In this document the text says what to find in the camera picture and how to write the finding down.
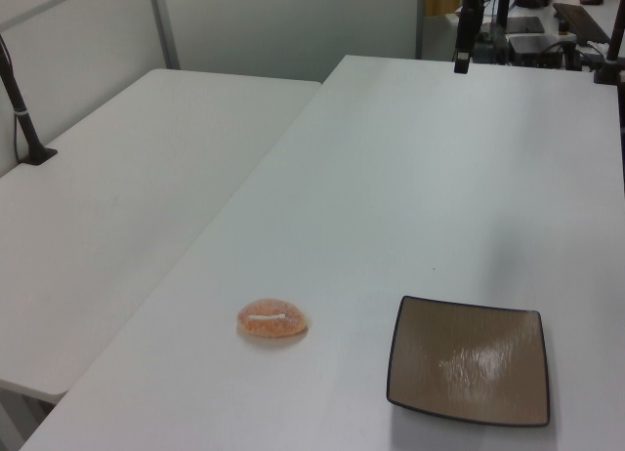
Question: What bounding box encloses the square brown ceramic plate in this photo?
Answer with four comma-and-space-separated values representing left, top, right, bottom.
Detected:
386, 295, 552, 429

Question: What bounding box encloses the white side table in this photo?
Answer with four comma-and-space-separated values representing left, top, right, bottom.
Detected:
0, 68, 322, 405

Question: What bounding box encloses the black electronics box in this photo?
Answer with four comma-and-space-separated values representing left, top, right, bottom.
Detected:
507, 34, 563, 67

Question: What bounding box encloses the black keyboard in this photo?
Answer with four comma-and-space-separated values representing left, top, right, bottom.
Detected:
553, 2, 612, 45

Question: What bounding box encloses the black camera stand pole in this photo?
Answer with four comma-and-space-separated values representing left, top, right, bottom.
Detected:
0, 33, 59, 166
593, 16, 625, 86

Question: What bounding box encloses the orange sugared bread bun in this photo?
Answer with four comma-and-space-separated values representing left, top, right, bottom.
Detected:
236, 298, 311, 342

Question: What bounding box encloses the black flat box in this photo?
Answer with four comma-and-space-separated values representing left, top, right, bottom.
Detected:
506, 15, 546, 35

